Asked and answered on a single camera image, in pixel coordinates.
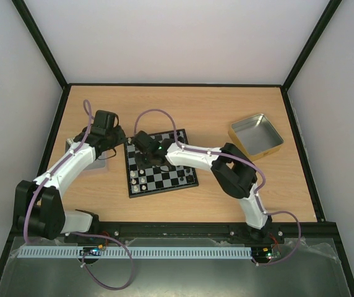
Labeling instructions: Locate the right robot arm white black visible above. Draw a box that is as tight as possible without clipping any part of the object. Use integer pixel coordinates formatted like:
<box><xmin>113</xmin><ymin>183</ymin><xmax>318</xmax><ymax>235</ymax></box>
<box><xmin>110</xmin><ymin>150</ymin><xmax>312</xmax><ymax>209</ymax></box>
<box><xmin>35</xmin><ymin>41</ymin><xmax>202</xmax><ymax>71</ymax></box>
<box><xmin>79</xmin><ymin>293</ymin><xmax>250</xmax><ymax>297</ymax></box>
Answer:
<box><xmin>131</xmin><ymin>131</ymin><xmax>272</xmax><ymax>243</ymax></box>

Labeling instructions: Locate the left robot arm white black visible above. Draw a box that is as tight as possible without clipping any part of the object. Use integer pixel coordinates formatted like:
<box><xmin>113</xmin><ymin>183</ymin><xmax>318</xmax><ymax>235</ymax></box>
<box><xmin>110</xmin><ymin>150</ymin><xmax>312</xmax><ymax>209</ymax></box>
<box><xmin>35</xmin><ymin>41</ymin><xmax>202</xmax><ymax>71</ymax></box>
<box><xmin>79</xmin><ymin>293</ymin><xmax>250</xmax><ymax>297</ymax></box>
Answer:
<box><xmin>13</xmin><ymin>110</ymin><xmax>126</xmax><ymax>244</ymax></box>

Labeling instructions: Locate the row of black chess pieces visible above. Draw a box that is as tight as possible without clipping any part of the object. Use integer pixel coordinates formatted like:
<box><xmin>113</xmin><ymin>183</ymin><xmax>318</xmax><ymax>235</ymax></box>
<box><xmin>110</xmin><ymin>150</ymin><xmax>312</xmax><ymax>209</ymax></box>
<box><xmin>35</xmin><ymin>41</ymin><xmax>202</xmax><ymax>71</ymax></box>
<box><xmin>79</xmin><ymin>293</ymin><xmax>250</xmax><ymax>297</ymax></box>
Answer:
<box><xmin>173</xmin><ymin>131</ymin><xmax>193</xmax><ymax>183</ymax></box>

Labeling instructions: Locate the black grey chessboard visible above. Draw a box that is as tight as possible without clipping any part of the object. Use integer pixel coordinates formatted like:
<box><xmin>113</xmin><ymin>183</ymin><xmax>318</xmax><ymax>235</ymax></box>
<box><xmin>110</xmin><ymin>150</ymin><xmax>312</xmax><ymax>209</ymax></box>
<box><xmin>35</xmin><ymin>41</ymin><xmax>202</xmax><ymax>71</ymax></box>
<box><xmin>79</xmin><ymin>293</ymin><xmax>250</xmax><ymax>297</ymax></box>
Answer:
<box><xmin>124</xmin><ymin>138</ymin><xmax>199</xmax><ymax>199</ymax></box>

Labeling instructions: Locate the silver metal tin lid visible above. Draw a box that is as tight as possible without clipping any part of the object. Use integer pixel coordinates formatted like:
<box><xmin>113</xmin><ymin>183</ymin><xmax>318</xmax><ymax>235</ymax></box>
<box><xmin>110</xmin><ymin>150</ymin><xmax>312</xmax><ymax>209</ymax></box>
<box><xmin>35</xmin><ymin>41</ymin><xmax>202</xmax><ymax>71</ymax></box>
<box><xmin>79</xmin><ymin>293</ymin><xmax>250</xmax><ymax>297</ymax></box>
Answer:
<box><xmin>64</xmin><ymin>138</ymin><xmax>108</xmax><ymax>173</ymax></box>

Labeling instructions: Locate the gold metal tin box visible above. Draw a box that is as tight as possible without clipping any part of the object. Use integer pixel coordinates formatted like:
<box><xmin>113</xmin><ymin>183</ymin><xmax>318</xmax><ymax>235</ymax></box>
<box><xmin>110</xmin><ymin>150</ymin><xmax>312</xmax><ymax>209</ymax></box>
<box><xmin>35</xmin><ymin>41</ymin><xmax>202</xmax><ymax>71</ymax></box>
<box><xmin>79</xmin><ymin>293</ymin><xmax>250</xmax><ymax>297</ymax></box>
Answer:
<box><xmin>228</xmin><ymin>114</ymin><xmax>284</xmax><ymax>161</ymax></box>

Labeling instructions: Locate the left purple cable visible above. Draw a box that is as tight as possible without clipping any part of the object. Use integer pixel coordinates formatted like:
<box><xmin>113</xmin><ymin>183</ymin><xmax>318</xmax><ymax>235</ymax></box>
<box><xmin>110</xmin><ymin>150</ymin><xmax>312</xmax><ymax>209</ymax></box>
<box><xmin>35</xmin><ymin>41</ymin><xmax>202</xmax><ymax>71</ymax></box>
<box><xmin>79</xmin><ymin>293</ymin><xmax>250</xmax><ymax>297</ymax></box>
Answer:
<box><xmin>24</xmin><ymin>99</ymin><xmax>93</xmax><ymax>244</ymax></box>

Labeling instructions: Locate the purple cable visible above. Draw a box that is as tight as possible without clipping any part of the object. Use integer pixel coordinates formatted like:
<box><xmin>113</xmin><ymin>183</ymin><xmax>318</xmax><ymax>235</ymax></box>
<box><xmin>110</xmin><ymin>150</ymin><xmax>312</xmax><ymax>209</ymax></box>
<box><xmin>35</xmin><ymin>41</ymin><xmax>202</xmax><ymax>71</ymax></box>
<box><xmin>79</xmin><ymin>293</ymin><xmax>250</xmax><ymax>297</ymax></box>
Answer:
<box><xmin>24</xmin><ymin>99</ymin><xmax>93</xmax><ymax>244</ymax></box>
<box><xmin>133</xmin><ymin>110</ymin><xmax>301</xmax><ymax>267</ymax></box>

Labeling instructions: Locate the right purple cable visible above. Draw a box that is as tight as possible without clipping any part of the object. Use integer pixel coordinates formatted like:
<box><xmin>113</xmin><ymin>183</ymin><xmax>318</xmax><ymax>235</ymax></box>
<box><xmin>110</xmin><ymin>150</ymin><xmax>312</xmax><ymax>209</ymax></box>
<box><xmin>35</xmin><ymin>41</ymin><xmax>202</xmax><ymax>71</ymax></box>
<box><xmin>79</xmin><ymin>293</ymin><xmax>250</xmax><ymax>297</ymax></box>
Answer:
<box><xmin>133</xmin><ymin>110</ymin><xmax>301</xmax><ymax>267</ymax></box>

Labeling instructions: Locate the light blue cable duct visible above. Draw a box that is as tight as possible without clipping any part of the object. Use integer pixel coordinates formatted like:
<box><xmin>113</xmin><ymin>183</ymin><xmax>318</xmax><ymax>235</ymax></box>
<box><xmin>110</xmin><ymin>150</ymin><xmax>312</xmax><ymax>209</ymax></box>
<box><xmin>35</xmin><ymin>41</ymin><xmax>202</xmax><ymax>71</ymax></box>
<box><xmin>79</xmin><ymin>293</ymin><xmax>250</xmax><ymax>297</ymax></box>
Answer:
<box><xmin>17</xmin><ymin>246</ymin><xmax>252</xmax><ymax>260</ymax></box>

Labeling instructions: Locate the black aluminium frame rail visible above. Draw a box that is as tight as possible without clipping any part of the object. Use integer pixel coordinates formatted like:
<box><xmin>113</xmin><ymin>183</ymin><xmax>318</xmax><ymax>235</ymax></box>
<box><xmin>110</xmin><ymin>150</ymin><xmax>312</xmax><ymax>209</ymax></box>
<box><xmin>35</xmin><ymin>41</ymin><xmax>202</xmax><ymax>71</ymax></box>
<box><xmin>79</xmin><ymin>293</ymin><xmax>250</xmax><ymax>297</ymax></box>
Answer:
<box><xmin>9</xmin><ymin>218</ymin><xmax>339</xmax><ymax>245</ymax></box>

